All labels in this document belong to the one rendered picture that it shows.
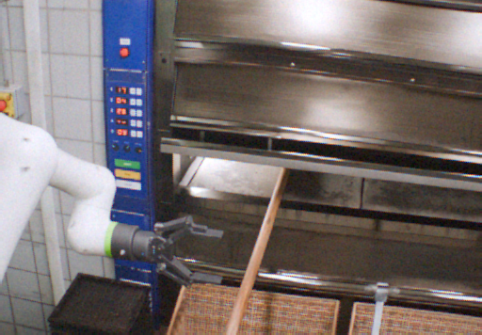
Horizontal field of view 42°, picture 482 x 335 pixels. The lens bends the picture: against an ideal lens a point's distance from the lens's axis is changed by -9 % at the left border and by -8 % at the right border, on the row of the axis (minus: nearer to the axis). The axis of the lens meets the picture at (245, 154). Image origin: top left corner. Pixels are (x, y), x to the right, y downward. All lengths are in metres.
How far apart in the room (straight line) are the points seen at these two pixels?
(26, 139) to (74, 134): 1.01
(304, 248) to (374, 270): 0.25
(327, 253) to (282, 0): 0.85
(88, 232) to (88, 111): 0.65
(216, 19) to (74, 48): 0.49
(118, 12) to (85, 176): 0.61
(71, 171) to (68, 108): 0.68
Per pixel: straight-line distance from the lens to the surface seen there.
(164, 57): 2.04
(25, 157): 1.24
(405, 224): 2.15
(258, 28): 1.93
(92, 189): 1.65
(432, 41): 1.92
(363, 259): 2.23
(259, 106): 2.01
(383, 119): 1.99
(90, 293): 2.31
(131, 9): 2.01
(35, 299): 2.77
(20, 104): 2.28
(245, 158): 1.93
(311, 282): 1.83
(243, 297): 1.70
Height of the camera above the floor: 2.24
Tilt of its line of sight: 25 degrees down
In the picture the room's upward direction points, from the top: 3 degrees clockwise
